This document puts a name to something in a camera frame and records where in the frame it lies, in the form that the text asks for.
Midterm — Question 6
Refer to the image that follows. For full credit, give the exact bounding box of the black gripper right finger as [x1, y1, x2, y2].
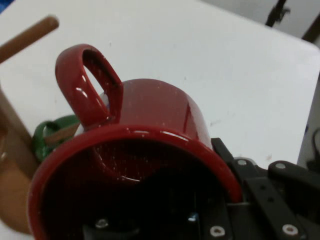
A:
[201, 137, 320, 240]

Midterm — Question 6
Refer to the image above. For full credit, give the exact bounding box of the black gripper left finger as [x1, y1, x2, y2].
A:
[81, 217, 141, 240]

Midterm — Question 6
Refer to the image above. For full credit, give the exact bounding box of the red speckled mug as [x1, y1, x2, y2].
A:
[27, 43, 244, 240]

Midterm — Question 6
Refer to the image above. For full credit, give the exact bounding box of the dark green printed mug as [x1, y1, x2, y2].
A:
[31, 114, 82, 162]

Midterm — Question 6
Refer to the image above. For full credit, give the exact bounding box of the brown wooden mug tree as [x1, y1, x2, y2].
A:
[0, 15, 79, 236]

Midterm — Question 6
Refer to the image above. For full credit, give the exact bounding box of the black tripod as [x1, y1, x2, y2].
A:
[264, 0, 292, 28]

